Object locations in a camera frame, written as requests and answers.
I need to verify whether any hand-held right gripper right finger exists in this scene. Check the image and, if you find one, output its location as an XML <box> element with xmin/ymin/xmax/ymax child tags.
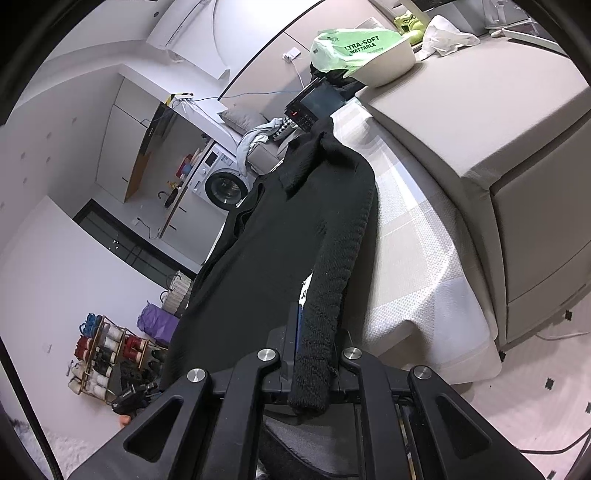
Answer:
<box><xmin>330</xmin><ymin>330</ymin><xmax>546</xmax><ymax>480</ymax></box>

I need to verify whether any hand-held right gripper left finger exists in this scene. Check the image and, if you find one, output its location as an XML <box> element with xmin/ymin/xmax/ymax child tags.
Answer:
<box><xmin>69</xmin><ymin>302</ymin><xmax>303</xmax><ymax>480</ymax></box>

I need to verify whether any black knit sweater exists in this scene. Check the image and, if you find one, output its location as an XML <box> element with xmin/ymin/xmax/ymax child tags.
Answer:
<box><xmin>159</xmin><ymin>117</ymin><xmax>377</xmax><ymax>416</ymax></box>

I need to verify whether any shoe rack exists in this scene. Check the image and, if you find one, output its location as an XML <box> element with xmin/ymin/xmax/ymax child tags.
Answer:
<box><xmin>67</xmin><ymin>314</ymin><xmax>167</xmax><ymax>402</ymax></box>

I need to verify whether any purple bag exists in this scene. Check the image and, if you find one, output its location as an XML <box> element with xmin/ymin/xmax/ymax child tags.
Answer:
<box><xmin>139</xmin><ymin>300</ymin><xmax>181</xmax><ymax>344</ymax></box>

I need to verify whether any woven laundry basket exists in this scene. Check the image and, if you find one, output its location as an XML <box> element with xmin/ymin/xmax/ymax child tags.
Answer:
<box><xmin>161</xmin><ymin>271</ymin><xmax>195</xmax><ymax>317</ymax></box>

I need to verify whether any checked table cover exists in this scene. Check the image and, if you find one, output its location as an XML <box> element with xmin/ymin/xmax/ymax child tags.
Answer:
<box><xmin>330</xmin><ymin>97</ymin><xmax>502</xmax><ymax>386</ymax></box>

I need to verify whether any dark glass door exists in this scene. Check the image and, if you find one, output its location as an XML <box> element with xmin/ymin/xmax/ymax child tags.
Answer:
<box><xmin>74</xmin><ymin>198</ymin><xmax>204</xmax><ymax>287</ymax></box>

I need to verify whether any white kitchen counter cabinet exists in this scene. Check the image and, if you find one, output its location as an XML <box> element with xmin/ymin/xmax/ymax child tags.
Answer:
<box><xmin>157</xmin><ymin>138</ymin><xmax>218</xmax><ymax>241</ymax></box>

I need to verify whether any white washing machine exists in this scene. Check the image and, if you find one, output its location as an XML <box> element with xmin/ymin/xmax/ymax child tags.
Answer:
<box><xmin>189</xmin><ymin>143</ymin><xmax>252</xmax><ymax>212</ymax></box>

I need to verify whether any grey sofa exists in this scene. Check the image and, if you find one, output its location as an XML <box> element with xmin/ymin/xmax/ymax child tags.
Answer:
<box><xmin>245</xmin><ymin>134</ymin><xmax>287</xmax><ymax>174</ymax></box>

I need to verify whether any light grey blanket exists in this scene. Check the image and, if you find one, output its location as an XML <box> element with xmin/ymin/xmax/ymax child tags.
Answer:
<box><xmin>236</xmin><ymin>117</ymin><xmax>283</xmax><ymax>174</ymax></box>

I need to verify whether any houndstooth cushion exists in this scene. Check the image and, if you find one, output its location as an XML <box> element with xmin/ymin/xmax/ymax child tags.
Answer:
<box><xmin>272</xmin><ymin>115</ymin><xmax>296</xmax><ymax>140</ymax></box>

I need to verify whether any grey pillow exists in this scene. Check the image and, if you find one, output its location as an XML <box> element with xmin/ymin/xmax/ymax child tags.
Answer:
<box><xmin>219</xmin><ymin>107</ymin><xmax>266</xmax><ymax>134</ymax></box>

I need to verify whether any dark electric cooker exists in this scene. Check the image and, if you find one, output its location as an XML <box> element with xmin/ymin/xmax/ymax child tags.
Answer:
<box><xmin>285</xmin><ymin>78</ymin><xmax>347</xmax><ymax>132</ymax></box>

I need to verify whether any range hood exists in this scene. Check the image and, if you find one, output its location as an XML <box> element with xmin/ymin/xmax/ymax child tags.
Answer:
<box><xmin>139</xmin><ymin>104</ymin><xmax>174</xmax><ymax>158</ymax></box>

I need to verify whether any white upper cabinet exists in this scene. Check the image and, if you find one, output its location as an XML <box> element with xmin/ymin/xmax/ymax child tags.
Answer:
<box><xmin>95</xmin><ymin>76</ymin><xmax>169</xmax><ymax>204</ymax></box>

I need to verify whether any black jacket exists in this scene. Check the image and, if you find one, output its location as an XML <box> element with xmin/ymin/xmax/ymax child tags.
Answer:
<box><xmin>308</xmin><ymin>65</ymin><xmax>365</xmax><ymax>90</ymax></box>

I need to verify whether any white bowl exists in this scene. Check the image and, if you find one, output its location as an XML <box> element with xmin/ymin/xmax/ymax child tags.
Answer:
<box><xmin>342</xmin><ymin>34</ymin><xmax>417</xmax><ymax>88</ymax></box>

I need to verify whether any green wipes pack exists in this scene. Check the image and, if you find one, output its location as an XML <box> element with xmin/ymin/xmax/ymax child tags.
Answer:
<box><xmin>308</xmin><ymin>25</ymin><xmax>402</xmax><ymax>75</ymax></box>

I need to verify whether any white air conditioner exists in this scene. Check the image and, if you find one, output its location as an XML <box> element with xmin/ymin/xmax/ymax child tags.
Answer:
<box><xmin>148</xmin><ymin>0</ymin><xmax>232</xmax><ymax>79</ymax></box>

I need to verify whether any green toy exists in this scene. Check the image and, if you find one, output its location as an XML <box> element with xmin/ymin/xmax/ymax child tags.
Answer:
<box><xmin>393</xmin><ymin>11</ymin><xmax>428</xmax><ymax>44</ymax></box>

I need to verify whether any white crumpled cloth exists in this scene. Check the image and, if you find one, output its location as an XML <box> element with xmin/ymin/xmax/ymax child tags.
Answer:
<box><xmin>416</xmin><ymin>15</ymin><xmax>481</xmax><ymax>61</ymax></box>

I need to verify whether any black cable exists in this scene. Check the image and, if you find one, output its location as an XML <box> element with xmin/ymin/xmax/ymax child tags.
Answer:
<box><xmin>0</xmin><ymin>339</ymin><xmax>63</xmax><ymax>480</ymax></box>

